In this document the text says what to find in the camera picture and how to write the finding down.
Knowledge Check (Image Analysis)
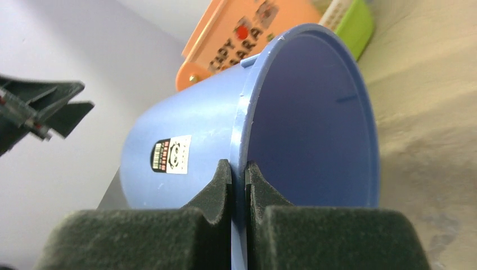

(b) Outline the blue plastic bucket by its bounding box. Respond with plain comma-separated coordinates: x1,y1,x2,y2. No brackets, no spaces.
120,24,380,269

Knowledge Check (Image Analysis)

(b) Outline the green plastic basin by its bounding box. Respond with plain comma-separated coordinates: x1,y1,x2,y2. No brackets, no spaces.
334,0,375,61

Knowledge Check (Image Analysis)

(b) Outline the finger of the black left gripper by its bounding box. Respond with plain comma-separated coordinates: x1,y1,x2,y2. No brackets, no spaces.
1,75,85,155
45,101,95,138

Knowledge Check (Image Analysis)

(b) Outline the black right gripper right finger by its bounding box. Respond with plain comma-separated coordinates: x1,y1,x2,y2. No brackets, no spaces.
245,161,431,270

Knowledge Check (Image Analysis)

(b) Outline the green plastic basket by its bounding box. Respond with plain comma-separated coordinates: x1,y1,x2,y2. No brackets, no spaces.
319,0,353,31

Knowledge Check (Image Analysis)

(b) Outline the orange capybara bucket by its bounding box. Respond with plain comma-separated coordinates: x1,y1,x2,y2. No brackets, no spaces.
175,0,323,91

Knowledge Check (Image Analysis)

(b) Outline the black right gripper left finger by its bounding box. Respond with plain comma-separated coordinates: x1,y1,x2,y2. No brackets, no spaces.
35,159,232,269

